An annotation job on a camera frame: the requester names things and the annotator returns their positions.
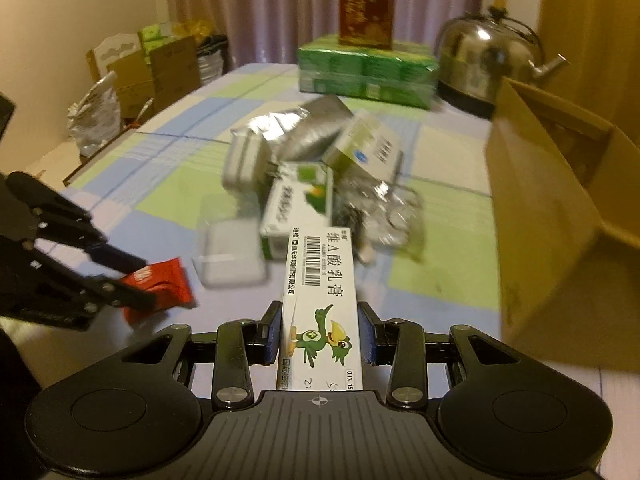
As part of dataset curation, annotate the red gift box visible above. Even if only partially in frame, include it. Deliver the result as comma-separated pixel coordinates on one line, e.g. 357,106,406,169
338,0,395,50

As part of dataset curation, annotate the green shrink-wrapped box pack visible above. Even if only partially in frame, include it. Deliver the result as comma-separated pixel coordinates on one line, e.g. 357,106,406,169
297,35,438,110

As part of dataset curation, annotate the wooden door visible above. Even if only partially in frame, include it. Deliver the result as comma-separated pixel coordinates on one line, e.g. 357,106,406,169
539,0,639,138

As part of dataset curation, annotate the checked tablecloth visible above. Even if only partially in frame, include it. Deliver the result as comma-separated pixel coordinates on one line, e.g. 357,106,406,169
29,62,507,391

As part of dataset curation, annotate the white green tablet box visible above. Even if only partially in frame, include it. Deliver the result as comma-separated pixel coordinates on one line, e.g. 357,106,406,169
321,110,402,182

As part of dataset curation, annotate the cardboard boxes pile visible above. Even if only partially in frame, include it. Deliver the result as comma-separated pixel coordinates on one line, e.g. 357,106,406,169
87,22,229,124

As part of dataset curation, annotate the red snack packet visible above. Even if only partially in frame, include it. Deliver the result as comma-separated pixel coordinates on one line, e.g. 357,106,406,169
120,258,194,326

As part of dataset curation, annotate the white green spray box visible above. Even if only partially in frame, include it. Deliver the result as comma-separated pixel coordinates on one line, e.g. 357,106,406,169
259,162,333,261

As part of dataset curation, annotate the stainless steel kettle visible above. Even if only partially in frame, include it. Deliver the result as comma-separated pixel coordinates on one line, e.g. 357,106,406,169
435,6,568,118

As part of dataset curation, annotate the yellow plastic bag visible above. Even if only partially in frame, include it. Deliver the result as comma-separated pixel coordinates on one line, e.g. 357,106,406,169
186,20,214,47

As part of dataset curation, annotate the white ointment box green duck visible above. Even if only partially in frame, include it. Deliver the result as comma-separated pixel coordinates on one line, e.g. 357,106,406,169
278,226,362,391

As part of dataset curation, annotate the brown cardboard box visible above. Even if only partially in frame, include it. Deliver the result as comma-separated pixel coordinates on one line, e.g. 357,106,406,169
485,79,639,372

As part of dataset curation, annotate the white plastic case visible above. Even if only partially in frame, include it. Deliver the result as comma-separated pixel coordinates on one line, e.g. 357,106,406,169
221,129,272,193

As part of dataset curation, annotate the clear plastic tray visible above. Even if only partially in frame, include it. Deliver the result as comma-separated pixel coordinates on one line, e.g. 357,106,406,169
192,193,267,289

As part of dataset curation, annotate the clear bag with metal rings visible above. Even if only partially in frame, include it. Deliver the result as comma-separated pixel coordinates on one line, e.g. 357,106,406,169
334,177,426,266

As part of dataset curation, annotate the silver foil pouch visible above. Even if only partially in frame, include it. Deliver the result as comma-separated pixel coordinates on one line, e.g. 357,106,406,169
231,96,354,162

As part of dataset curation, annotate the white plastic bag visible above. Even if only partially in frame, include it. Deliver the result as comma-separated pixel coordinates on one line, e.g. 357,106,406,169
67,70,122,157

